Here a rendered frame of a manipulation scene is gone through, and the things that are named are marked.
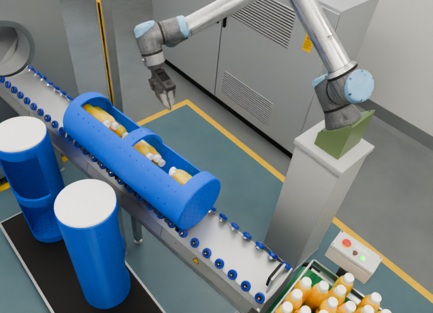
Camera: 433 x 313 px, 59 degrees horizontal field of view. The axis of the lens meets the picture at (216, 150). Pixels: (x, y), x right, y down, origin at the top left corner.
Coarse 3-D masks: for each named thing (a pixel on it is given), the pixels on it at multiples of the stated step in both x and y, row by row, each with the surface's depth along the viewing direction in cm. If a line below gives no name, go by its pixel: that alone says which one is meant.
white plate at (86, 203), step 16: (64, 192) 180; (80, 192) 181; (96, 192) 182; (112, 192) 182; (64, 208) 174; (80, 208) 174; (96, 208) 175; (112, 208) 176; (64, 224) 169; (80, 224) 168; (96, 224) 170
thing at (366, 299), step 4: (368, 296) 154; (364, 300) 155; (368, 300) 153; (360, 304) 157; (364, 304) 154; (368, 304) 153; (372, 304) 152; (376, 304) 151; (356, 308) 161; (360, 308) 151; (376, 308) 152; (356, 312) 151; (360, 312) 149; (376, 312) 151; (380, 312) 149
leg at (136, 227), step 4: (132, 216) 257; (132, 220) 261; (136, 220) 258; (132, 224) 265; (136, 224) 261; (140, 224) 266; (132, 228) 269; (136, 228) 264; (140, 228) 269; (136, 232) 268; (140, 232) 273; (136, 236) 273; (140, 236) 276; (136, 240) 277; (140, 240) 281
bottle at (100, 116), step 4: (84, 104) 205; (88, 104) 205; (84, 108) 203; (88, 108) 203; (92, 108) 203; (88, 112) 202; (92, 112) 201; (96, 112) 201; (100, 112) 202; (96, 116) 199; (100, 116) 199; (104, 116) 200; (100, 120) 199; (104, 120) 199
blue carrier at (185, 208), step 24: (96, 96) 202; (72, 120) 196; (96, 120) 190; (120, 120) 215; (96, 144) 188; (120, 144) 181; (120, 168) 181; (144, 168) 173; (168, 168) 200; (192, 168) 190; (144, 192) 175; (168, 192) 166; (192, 192) 163; (216, 192) 181; (168, 216) 170; (192, 216) 174
